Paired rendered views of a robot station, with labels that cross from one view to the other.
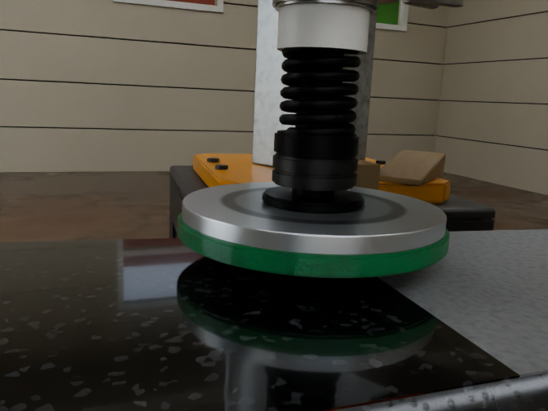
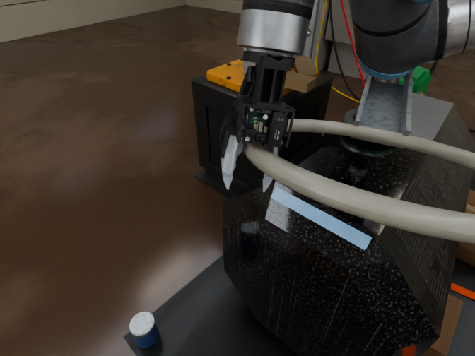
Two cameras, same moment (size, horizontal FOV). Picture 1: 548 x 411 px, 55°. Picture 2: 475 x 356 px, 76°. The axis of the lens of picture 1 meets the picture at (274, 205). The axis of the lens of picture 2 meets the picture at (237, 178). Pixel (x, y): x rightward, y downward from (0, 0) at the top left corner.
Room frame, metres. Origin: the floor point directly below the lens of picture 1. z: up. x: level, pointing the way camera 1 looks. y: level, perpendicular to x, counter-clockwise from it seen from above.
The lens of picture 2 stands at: (-0.19, 0.94, 1.41)
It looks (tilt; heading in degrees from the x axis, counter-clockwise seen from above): 39 degrees down; 329
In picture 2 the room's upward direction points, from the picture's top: straight up
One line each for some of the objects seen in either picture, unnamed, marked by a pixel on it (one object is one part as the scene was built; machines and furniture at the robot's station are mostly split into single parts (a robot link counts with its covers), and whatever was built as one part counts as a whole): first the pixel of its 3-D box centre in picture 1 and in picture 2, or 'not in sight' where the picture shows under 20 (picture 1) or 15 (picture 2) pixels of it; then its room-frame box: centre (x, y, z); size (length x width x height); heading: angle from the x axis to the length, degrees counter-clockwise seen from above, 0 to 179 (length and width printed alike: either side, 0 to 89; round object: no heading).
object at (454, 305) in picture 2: not in sight; (434, 324); (-0.10, -0.12, 0.07); 0.30 x 0.12 x 0.12; 108
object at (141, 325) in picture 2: not in sight; (144, 330); (0.52, 0.98, 0.08); 0.10 x 0.10 x 0.13
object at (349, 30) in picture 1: (323, 28); not in sight; (0.43, -0.03, 0.99); 0.07 x 0.07 x 0.04
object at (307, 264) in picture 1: (311, 214); not in sight; (0.43, -0.03, 0.84); 0.22 x 0.22 x 0.04
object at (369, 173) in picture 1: (326, 170); (293, 80); (0.98, -0.09, 0.81); 0.20 x 0.10 x 0.05; 23
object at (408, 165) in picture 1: (410, 165); (304, 66); (1.12, -0.29, 0.80); 0.20 x 0.10 x 0.05; 151
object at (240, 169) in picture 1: (307, 173); (262, 73); (1.24, -0.08, 0.76); 0.49 x 0.49 x 0.05; 15
